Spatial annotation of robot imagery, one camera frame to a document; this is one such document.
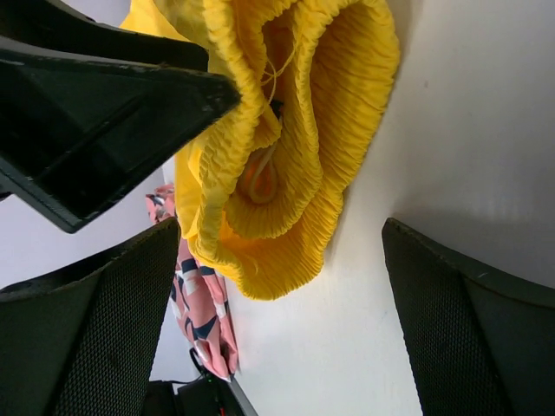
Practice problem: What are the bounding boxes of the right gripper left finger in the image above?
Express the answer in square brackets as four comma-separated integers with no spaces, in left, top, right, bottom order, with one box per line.
[1,218,180,415]

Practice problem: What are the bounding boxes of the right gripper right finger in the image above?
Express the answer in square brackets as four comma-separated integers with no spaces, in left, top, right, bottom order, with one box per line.
[382,218,554,415]

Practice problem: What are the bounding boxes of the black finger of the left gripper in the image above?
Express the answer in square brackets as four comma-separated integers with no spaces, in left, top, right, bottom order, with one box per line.
[1,1,240,233]

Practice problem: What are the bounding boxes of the pink whale print shorts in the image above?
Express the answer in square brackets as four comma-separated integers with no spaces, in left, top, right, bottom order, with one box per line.
[145,182,240,380]

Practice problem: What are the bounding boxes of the yellow shorts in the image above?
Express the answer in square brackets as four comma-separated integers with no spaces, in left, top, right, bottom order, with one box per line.
[122,1,400,300]

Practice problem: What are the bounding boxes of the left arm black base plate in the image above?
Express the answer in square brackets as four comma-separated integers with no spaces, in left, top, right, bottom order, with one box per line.
[141,378,257,416]

